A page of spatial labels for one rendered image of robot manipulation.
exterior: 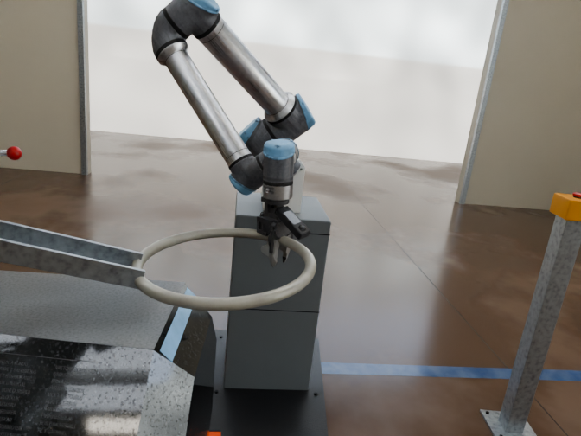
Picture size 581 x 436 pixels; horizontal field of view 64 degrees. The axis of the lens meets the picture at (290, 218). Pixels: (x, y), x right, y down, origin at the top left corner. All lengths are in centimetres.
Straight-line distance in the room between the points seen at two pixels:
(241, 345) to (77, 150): 447
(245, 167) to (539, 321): 137
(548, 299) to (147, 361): 161
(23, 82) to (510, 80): 585
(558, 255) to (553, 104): 508
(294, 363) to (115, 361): 128
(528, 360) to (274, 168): 142
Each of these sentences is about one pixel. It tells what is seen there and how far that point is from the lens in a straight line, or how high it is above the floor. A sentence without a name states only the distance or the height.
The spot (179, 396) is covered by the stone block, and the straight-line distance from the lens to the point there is 111.
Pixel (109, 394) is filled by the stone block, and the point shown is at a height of 76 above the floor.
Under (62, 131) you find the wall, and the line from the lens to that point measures 625.
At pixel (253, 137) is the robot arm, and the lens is 197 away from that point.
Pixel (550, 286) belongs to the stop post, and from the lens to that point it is 215.
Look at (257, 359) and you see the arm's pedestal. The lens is 221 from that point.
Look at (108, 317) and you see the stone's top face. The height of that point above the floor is 83.
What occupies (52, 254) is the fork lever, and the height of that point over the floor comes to 98.
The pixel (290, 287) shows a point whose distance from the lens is 112.
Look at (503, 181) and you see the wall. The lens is 692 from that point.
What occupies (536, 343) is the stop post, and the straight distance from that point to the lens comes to 225.
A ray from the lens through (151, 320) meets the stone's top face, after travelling 118.
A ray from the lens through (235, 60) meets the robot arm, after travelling 175.
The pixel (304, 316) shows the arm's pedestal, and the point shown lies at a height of 40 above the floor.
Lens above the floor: 141
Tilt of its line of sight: 17 degrees down
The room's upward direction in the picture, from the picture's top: 6 degrees clockwise
